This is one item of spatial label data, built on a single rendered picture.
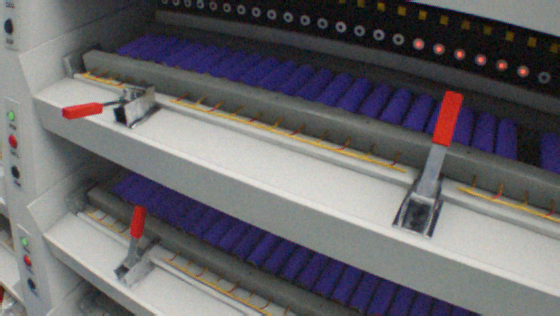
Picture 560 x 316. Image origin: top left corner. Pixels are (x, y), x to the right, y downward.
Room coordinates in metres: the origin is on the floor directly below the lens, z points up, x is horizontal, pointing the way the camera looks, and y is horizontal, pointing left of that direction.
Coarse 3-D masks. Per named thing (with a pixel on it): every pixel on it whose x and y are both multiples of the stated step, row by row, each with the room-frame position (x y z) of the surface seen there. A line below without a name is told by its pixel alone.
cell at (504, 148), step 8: (504, 120) 0.34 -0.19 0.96; (512, 120) 0.33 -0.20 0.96; (504, 128) 0.32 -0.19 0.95; (512, 128) 0.32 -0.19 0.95; (504, 136) 0.31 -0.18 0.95; (512, 136) 0.31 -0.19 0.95; (496, 144) 0.31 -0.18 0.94; (504, 144) 0.30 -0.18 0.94; (512, 144) 0.30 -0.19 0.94; (496, 152) 0.30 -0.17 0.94; (504, 152) 0.29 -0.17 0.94; (512, 152) 0.29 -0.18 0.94
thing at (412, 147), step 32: (96, 64) 0.44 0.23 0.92; (128, 64) 0.42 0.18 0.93; (192, 96) 0.38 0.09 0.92; (224, 96) 0.36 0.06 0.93; (256, 96) 0.35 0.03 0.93; (288, 96) 0.35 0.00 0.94; (320, 128) 0.32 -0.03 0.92; (352, 128) 0.31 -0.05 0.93; (384, 128) 0.31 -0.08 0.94; (416, 160) 0.29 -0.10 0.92; (448, 160) 0.28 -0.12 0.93; (480, 160) 0.27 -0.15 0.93; (512, 160) 0.27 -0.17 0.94; (512, 192) 0.26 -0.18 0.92; (544, 192) 0.25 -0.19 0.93
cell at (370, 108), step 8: (376, 88) 0.38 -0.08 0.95; (384, 88) 0.38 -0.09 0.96; (368, 96) 0.37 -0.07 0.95; (376, 96) 0.36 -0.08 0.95; (384, 96) 0.37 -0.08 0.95; (368, 104) 0.35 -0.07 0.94; (376, 104) 0.35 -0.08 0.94; (384, 104) 0.36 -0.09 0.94; (360, 112) 0.34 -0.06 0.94; (368, 112) 0.34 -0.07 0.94; (376, 112) 0.34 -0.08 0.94
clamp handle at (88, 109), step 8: (128, 96) 0.34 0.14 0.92; (80, 104) 0.30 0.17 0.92; (88, 104) 0.31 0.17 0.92; (96, 104) 0.31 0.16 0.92; (104, 104) 0.32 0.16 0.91; (112, 104) 0.33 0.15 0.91; (120, 104) 0.33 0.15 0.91; (64, 112) 0.29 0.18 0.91; (72, 112) 0.29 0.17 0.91; (80, 112) 0.29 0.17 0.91; (88, 112) 0.30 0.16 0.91; (96, 112) 0.31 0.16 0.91
